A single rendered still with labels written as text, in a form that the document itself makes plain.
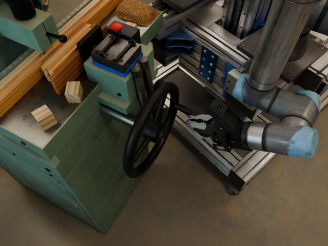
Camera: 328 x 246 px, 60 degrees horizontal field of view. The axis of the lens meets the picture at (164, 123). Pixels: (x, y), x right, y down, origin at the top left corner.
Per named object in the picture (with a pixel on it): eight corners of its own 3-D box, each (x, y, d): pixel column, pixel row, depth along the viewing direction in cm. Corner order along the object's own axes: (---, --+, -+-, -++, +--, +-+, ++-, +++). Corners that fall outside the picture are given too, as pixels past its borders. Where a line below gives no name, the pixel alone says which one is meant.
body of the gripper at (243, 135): (211, 149, 85) (250, 157, 77) (202, 129, 80) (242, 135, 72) (222, 131, 88) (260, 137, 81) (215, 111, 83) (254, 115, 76)
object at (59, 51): (52, 82, 78) (45, 68, 74) (47, 80, 79) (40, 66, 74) (95, 39, 88) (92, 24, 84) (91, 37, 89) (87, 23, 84)
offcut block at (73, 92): (71, 90, 77) (67, 81, 74) (83, 90, 77) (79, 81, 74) (68, 103, 74) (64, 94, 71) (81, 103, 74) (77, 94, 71)
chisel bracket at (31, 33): (44, 58, 72) (31, 30, 65) (4, 40, 75) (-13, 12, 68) (63, 40, 75) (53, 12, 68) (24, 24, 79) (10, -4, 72)
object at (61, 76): (59, 95, 76) (52, 79, 71) (56, 93, 76) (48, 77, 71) (110, 42, 87) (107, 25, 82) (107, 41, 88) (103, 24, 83)
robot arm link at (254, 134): (258, 137, 69) (270, 114, 73) (241, 134, 72) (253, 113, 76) (264, 157, 73) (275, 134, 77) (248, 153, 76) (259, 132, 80)
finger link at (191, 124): (186, 138, 90) (211, 143, 84) (179, 125, 87) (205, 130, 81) (191, 132, 92) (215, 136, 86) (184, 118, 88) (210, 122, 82)
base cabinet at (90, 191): (106, 237, 141) (64, 183, 82) (19, 184, 156) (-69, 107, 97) (151, 164, 163) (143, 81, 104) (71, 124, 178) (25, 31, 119)
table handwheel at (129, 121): (136, 197, 84) (130, 145, 60) (82, 168, 89) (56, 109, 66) (180, 128, 99) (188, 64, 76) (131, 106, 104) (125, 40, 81)
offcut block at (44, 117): (51, 113, 72) (45, 104, 69) (58, 123, 71) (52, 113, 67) (37, 122, 71) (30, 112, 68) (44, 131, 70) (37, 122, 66)
